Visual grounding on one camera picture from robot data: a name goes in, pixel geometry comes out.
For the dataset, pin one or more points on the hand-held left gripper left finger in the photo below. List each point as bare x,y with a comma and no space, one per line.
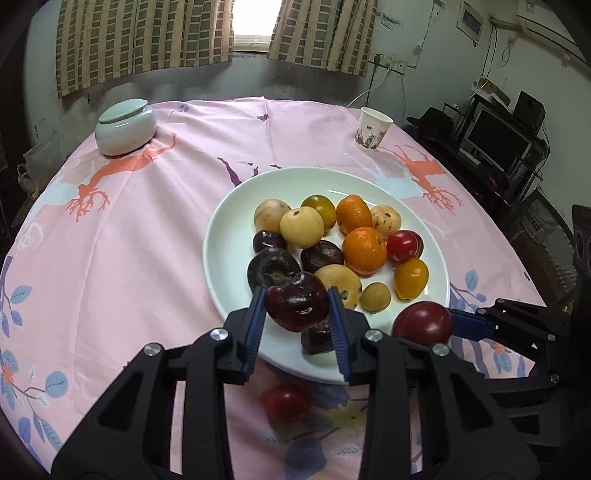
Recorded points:
254,332

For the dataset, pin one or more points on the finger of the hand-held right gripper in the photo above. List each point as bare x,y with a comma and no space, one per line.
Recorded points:
468,323
521,378

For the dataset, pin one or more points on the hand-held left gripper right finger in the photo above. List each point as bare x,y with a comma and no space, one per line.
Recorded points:
339,337

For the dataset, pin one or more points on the dark purple water chestnut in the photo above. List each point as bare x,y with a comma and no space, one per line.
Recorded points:
322,255
273,270
316,342

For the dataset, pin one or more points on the dark red plum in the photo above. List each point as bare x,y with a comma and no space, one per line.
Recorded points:
422,323

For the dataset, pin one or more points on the large dark purple plum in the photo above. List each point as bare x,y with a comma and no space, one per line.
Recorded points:
298,302

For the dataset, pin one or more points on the small tan longan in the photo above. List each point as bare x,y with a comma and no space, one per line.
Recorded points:
375,297

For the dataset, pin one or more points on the yellow-brown fruit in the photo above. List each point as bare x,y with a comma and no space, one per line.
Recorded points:
345,280

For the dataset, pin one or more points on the yellow-orange tomato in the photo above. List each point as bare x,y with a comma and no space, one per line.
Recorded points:
411,279

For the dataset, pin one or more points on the white oval plate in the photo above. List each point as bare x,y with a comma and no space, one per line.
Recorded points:
226,258

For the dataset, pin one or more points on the round orange tangerine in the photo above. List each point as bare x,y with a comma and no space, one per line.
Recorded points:
364,250

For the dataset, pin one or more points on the red cherry tomato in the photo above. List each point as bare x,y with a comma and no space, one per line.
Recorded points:
404,244

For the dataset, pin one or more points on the large pale yellow fruit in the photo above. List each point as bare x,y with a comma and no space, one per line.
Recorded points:
302,226

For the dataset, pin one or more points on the round beige fruit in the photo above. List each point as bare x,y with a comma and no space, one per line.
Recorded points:
270,214

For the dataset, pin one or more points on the black mesh chair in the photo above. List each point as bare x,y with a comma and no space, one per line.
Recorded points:
540,221

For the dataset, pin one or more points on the oval orange tangerine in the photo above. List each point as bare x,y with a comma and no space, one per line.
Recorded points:
353,213

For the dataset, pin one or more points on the speckled beige fruit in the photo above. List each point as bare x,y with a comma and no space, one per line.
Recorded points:
387,219

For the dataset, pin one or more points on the yellow-green tangerine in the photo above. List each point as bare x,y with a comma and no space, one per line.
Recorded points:
321,207

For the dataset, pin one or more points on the dark desk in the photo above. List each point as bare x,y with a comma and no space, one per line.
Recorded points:
485,177

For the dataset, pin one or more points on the pink printed tablecloth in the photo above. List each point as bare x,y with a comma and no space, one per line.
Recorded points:
138,230

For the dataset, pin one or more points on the black computer monitor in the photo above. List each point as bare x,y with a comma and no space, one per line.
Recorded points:
498,136

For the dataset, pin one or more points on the black hat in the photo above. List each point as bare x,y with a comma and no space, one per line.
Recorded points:
431,121

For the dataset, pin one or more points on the printed paper cup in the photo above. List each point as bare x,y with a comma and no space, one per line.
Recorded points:
371,129

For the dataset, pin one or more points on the black speaker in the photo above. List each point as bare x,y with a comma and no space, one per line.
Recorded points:
528,106

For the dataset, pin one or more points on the pale green lidded ceramic jar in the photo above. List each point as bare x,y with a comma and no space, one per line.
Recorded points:
124,129

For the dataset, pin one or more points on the clear plastic bag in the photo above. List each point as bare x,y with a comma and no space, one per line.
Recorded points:
34,161

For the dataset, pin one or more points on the narrow checked curtain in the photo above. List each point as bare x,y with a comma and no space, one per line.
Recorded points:
323,32

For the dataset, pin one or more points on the white air conditioner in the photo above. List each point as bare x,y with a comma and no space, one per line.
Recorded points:
545,23

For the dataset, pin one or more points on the window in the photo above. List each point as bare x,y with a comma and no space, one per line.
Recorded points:
256,18

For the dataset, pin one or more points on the wide checked curtain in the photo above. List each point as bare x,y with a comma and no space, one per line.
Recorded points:
138,37

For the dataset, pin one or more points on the white wall outlet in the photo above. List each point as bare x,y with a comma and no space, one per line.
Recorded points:
390,62

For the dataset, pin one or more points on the white wall panel box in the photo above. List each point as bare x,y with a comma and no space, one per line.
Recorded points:
471,21

